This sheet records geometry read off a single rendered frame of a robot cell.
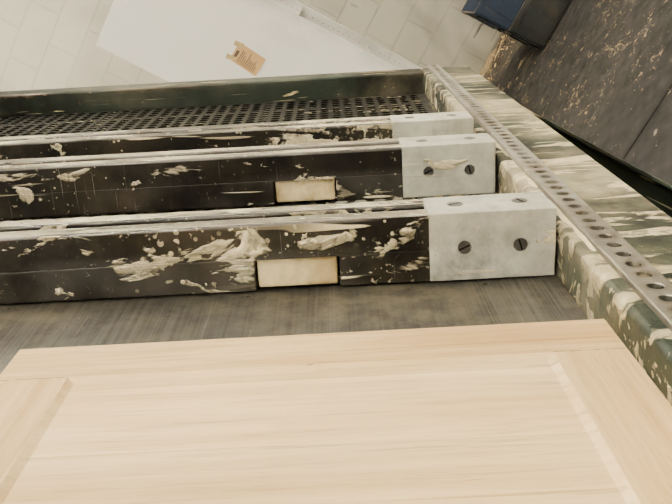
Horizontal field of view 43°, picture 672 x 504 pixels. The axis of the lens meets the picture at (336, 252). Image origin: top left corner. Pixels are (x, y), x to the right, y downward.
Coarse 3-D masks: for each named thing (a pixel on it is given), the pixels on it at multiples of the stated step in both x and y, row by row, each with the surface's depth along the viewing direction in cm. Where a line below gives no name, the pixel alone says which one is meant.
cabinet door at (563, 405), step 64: (576, 320) 70; (0, 384) 65; (64, 384) 64; (128, 384) 64; (192, 384) 64; (256, 384) 63; (320, 384) 63; (384, 384) 62; (448, 384) 62; (512, 384) 61; (576, 384) 60; (640, 384) 59; (0, 448) 56; (64, 448) 56; (128, 448) 56; (192, 448) 55; (256, 448) 55; (320, 448) 54; (384, 448) 54; (448, 448) 54; (512, 448) 53; (576, 448) 53; (640, 448) 52
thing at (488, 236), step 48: (528, 192) 88; (0, 240) 83; (48, 240) 83; (96, 240) 83; (144, 240) 83; (192, 240) 83; (240, 240) 83; (288, 240) 83; (336, 240) 83; (384, 240) 83; (432, 240) 83; (480, 240) 83; (528, 240) 83; (0, 288) 85; (48, 288) 85; (96, 288) 85; (144, 288) 85; (192, 288) 85; (240, 288) 85
